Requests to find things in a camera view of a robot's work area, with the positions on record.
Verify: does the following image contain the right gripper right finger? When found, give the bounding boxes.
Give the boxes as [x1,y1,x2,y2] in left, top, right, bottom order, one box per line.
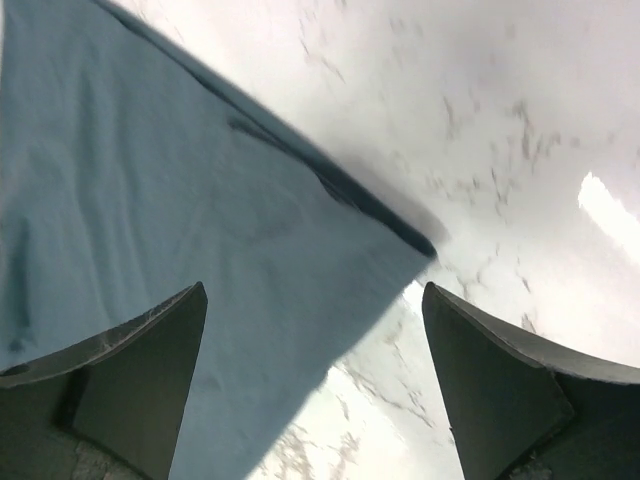
[422,283,639,479]

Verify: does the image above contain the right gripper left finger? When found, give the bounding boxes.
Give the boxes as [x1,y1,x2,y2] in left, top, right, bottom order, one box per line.
[1,283,208,479]

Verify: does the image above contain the blue-grey t-shirt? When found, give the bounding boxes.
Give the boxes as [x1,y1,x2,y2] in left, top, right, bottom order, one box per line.
[1,1,435,479]

